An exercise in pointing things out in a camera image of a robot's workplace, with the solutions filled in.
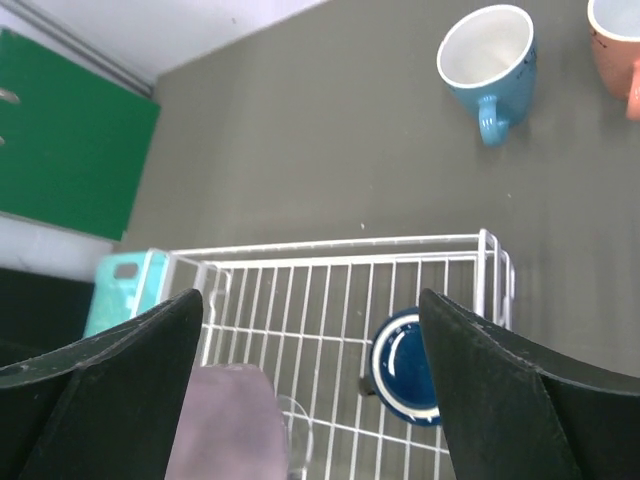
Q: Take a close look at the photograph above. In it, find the orange ceramic mug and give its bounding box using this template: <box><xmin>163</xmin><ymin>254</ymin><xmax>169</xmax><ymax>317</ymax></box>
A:
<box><xmin>587</xmin><ymin>0</ymin><xmax>639</xmax><ymax>122</ymax></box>

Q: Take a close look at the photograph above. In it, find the green lever arch binder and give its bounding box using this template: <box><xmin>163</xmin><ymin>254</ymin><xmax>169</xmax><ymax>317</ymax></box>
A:
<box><xmin>1</xmin><ymin>28</ymin><xmax>160</xmax><ymax>241</ymax></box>

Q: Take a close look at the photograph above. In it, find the lilac ceramic mug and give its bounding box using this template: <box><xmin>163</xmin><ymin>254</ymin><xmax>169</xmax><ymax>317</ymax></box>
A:
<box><xmin>165</xmin><ymin>364</ymin><xmax>288</xmax><ymax>480</ymax></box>

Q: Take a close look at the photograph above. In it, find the teal cutting board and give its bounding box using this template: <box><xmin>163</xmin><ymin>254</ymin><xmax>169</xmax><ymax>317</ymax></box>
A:
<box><xmin>83</xmin><ymin>250</ymin><xmax>168</xmax><ymax>338</ymax></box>

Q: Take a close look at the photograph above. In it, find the white wire dish rack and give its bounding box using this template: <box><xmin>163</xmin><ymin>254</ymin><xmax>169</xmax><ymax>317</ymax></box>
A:
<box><xmin>162</xmin><ymin>230</ymin><xmax>515</xmax><ymax>479</ymax></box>

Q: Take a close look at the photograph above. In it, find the black clip file folder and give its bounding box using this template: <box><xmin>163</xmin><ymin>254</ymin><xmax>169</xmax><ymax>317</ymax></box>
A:
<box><xmin>0</xmin><ymin>268</ymin><xmax>94</xmax><ymax>366</ymax></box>

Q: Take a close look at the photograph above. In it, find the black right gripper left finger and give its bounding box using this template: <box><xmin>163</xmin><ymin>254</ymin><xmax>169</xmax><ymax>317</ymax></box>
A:
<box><xmin>1</xmin><ymin>289</ymin><xmax>203</xmax><ymax>479</ymax></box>

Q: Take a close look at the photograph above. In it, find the clear glass right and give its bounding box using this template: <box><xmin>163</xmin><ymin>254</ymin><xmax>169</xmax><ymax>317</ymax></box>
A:
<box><xmin>277</xmin><ymin>395</ymin><xmax>314</xmax><ymax>479</ymax></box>

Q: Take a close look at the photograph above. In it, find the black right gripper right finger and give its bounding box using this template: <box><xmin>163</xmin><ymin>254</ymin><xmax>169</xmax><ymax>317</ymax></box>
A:
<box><xmin>419</xmin><ymin>289</ymin><xmax>639</xmax><ymax>479</ymax></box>

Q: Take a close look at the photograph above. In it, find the dark blue ceramic mug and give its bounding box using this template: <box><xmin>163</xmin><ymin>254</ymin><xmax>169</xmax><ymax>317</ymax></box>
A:
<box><xmin>359</xmin><ymin>306</ymin><xmax>441</xmax><ymax>427</ymax></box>

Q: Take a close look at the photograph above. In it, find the light blue dotted mug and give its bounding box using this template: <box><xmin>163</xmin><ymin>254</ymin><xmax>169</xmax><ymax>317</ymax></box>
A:
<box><xmin>436</xmin><ymin>4</ymin><xmax>537</xmax><ymax>147</ymax></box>

